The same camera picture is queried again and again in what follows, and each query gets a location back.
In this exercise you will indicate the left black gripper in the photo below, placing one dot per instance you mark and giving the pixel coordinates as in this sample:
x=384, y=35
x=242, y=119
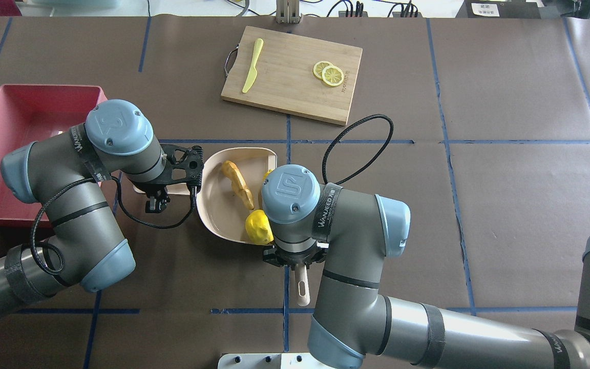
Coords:
x=154, y=201

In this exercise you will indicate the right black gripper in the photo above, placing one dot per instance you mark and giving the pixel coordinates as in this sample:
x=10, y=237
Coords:
x=273, y=258

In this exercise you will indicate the yellow toy lemon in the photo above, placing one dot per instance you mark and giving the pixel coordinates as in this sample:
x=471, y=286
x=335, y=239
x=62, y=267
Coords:
x=258, y=229

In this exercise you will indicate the wooden hand brush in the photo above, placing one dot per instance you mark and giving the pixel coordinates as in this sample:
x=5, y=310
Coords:
x=303, y=290

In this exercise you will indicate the beige plastic dustpan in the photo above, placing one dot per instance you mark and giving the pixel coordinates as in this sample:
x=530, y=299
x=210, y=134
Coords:
x=220, y=210

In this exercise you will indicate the toy ginger root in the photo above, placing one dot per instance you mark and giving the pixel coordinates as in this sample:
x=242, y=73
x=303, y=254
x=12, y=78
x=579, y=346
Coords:
x=231, y=171

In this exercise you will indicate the yellow toy corn cob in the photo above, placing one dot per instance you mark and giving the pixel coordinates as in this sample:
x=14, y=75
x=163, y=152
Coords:
x=266, y=174

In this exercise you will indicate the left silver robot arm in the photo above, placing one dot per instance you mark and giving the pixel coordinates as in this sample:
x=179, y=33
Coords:
x=75, y=238

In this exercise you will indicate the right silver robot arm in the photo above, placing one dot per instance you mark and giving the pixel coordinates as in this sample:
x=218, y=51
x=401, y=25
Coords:
x=352, y=319

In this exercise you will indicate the pink plastic bin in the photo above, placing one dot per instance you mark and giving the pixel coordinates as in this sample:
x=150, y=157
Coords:
x=28, y=114

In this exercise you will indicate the bamboo cutting board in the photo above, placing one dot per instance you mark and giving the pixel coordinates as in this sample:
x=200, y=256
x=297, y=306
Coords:
x=285, y=81

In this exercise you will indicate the lemon slice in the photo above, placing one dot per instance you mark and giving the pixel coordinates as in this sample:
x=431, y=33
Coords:
x=319, y=67
x=332, y=76

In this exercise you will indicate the yellow plastic knife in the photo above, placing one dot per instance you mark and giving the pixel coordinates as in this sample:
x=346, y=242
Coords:
x=252, y=70

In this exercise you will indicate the black power box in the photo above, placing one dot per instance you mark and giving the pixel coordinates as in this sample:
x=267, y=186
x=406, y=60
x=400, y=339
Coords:
x=498, y=9

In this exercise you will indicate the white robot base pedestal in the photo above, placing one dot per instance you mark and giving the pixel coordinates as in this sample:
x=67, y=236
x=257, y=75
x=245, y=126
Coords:
x=268, y=360

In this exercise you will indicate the aluminium frame post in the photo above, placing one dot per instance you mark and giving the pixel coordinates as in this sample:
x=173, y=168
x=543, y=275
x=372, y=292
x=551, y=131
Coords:
x=288, y=11

